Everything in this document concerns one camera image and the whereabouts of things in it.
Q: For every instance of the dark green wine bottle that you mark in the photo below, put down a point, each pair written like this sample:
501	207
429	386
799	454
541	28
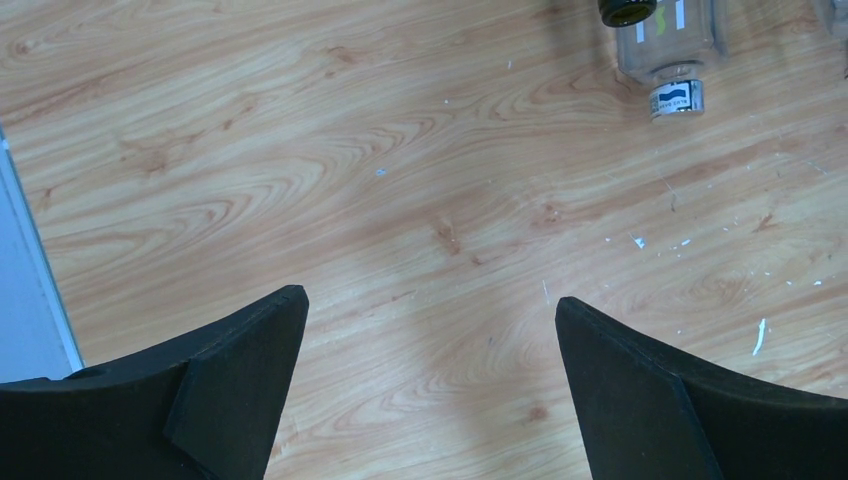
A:
624	13

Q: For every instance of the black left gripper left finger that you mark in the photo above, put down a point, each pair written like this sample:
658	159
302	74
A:
203	405

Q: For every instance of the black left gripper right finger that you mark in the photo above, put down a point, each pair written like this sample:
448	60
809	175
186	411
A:
647	410

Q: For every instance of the blue square glass bottle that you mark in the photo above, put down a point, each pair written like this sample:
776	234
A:
670	51

